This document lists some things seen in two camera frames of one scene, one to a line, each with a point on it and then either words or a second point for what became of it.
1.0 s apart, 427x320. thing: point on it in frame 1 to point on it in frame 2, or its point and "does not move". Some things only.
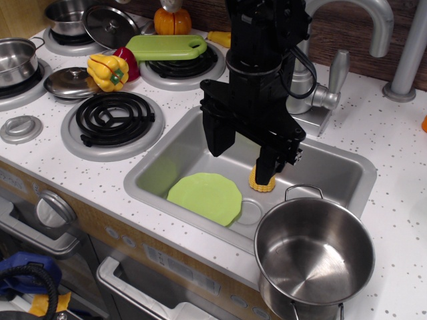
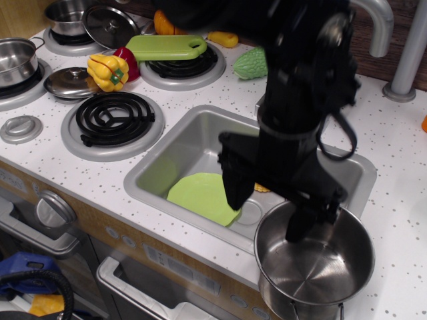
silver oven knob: (53, 211) does not move
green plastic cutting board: (165, 47) does not move
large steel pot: (311, 256) does not move
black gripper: (254, 106) to (285, 159)
